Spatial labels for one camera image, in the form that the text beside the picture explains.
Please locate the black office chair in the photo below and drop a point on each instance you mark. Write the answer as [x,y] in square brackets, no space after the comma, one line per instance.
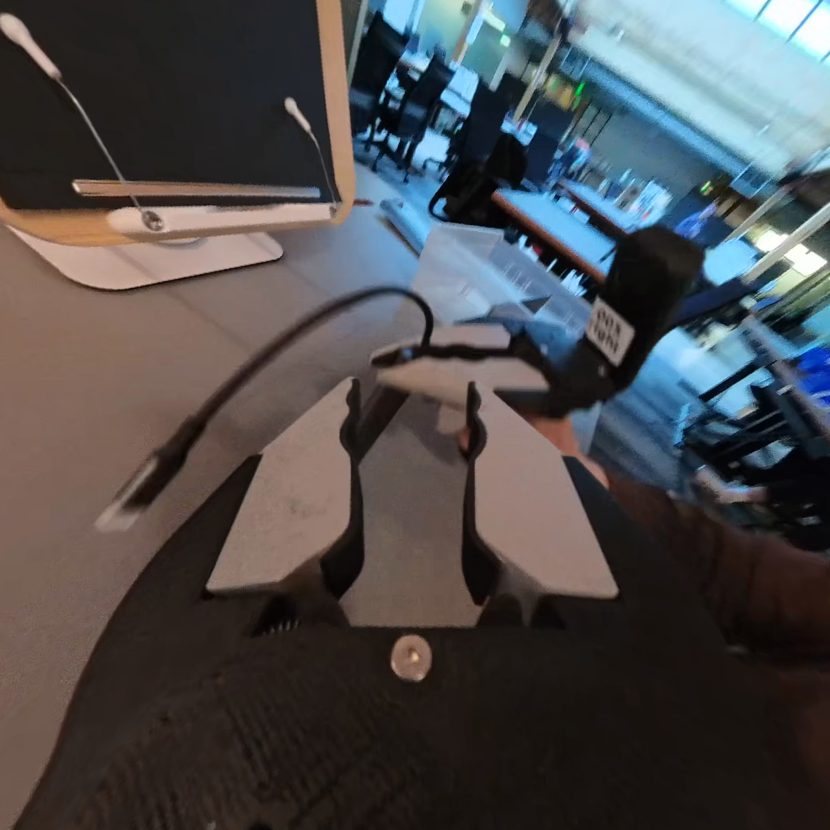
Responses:
[421,110]
[480,155]
[379,78]

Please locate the grey metal object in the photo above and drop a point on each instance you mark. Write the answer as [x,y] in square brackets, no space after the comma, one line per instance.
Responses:
[402,224]

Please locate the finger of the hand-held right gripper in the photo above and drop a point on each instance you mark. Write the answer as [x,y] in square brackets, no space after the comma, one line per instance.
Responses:
[454,379]
[467,337]

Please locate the clear plastic bin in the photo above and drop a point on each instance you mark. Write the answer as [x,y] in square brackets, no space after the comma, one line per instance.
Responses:
[467,259]

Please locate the person's right forearm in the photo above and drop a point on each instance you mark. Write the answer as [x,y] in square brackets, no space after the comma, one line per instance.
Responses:
[746,583]

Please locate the person's right hand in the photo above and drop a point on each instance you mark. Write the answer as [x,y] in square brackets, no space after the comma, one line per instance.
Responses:
[583,457]

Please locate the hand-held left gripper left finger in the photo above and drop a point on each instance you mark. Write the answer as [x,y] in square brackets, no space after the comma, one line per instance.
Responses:
[292,506]

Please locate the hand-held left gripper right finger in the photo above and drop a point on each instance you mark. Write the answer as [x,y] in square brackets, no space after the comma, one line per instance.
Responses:
[538,512]

